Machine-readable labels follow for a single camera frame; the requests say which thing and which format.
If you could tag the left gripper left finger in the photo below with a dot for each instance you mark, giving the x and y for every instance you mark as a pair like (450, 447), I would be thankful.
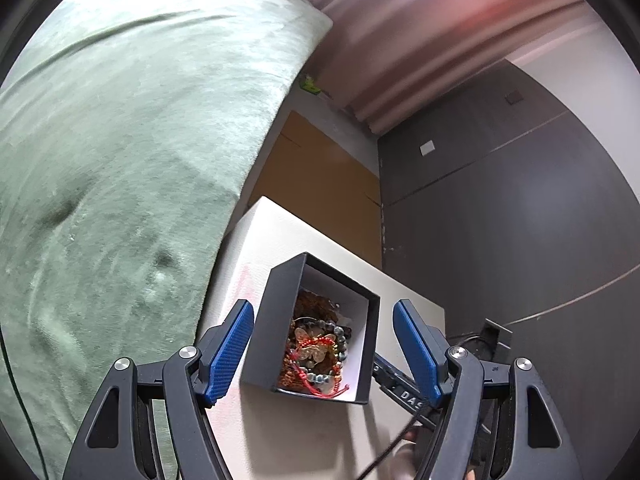
(117, 438)

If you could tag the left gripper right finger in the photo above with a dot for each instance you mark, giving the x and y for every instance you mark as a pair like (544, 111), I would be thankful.
(527, 440)

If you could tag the black jewelry box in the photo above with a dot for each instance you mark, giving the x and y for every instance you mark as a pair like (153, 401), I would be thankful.
(314, 335)

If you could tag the person's hand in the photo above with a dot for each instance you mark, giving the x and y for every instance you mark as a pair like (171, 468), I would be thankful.
(402, 464)

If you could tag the brown cardboard sheet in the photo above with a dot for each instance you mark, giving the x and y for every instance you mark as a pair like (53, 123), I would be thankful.
(312, 177)

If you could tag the green yellow floor item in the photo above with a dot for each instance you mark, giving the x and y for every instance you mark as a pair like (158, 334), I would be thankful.
(308, 84)

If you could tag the green bed cover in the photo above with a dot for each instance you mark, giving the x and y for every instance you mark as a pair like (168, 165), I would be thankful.
(128, 128)

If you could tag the pink curtain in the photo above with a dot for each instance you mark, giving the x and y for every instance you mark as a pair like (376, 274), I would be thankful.
(385, 59)

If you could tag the white wall switch plate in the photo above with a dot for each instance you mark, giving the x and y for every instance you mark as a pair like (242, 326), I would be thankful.
(427, 147)

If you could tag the dark wall socket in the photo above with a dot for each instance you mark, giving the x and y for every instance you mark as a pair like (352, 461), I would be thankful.
(514, 97)

